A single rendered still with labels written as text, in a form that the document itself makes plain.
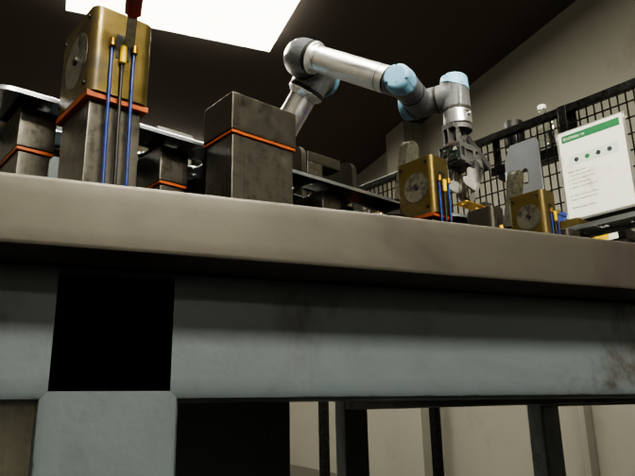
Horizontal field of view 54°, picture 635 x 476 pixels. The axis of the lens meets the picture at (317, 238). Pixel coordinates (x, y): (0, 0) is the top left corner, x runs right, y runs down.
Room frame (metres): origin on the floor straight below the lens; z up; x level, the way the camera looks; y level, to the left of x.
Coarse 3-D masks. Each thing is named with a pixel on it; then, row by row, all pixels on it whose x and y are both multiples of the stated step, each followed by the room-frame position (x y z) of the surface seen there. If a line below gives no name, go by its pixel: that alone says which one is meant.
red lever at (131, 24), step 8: (128, 0) 0.63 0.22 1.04; (136, 0) 0.63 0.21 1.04; (128, 8) 0.64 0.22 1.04; (136, 8) 0.64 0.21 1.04; (128, 16) 0.65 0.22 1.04; (136, 16) 0.65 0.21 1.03; (128, 24) 0.66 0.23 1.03; (136, 24) 0.66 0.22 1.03; (128, 32) 0.67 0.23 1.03; (128, 40) 0.68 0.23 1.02
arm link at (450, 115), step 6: (456, 108) 1.50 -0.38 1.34; (462, 108) 1.50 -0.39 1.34; (444, 114) 1.53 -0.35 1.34; (450, 114) 1.51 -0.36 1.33; (456, 114) 1.50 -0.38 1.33; (462, 114) 1.50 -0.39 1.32; (468, 114) 1.51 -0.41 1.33; (444, 120) 1.53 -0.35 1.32; (450, 120) 1.51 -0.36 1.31; (456, 120) 1.51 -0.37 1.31; (462, 120) 1.51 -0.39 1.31; (468, 120) 1.51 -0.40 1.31
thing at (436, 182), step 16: (416, 160) 1.13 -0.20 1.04; (432, 160) 1.11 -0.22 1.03; (400, 176) 1.16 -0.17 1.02; (416, 176) 1.13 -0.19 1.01; (432, 176) 1.11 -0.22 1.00; (400, 192) 1.17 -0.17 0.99; (416, 192) 1.13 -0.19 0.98; (432, 192) 1.11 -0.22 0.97; (448, 192) 1.13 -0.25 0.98; (400, 208) 1.17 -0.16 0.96; (416, 208) 1.14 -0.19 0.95; (432, 208) 1.11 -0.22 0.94; (448, 208) 1.13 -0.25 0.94
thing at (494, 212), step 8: (488, 208) 1.27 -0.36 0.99; (496, 208) 1.27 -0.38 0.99; (472, 216) 1.29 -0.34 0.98; (480, 216) 1.28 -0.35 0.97; (488, 216) 1.27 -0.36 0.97; (496, 216) 1.27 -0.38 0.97; (472, 224) 1.30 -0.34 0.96; (480, 224) 1.28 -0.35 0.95; (488, 224) 1.27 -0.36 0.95; (496, 224) 1.26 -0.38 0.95; (504, 224) 1.29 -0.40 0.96
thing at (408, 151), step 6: (402, 144) 1.17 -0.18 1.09; (408, 144) 1.16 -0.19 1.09; (414, 144) 1.17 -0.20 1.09; (402, 150) 1.17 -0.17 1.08; (408, 150) 1.17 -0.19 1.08; (414, 150) 1.18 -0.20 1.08; (402, 156) 1.17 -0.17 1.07; (408, 156) 1.17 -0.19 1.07; (414, 156) 1.18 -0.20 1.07; (402, 162) 1.17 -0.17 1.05; (396, 180) 1.19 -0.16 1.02; (396, 186) 1.19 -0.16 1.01; (396, 192) 1.19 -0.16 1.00; (396, 198) 1.19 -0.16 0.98
